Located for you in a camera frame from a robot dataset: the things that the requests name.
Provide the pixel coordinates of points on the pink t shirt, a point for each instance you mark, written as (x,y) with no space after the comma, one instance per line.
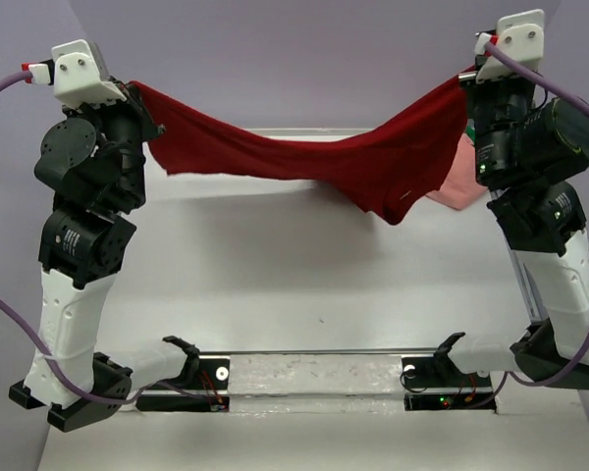
(460,188)

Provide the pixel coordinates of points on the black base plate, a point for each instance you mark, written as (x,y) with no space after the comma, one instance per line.
(430,386)
(205,391)

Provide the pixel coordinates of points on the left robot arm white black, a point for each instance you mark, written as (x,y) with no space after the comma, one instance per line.
(81,252)

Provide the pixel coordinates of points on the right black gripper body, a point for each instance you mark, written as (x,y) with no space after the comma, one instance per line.
(501,105)

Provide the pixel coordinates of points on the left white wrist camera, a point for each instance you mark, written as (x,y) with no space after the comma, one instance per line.
(78,75)

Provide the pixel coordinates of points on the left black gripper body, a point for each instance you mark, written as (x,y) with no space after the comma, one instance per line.
(118,122)

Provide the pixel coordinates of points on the green t shirt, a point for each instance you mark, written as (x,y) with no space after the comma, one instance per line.
(470,132)

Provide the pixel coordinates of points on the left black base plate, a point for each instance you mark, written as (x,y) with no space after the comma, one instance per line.
(205,391)

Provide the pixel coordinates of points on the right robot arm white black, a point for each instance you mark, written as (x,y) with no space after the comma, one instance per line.
(525,155)

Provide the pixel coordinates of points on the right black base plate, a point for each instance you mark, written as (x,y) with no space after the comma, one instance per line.
(430,386)

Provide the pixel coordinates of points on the dark red t shirt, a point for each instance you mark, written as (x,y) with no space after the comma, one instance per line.
(383,171)

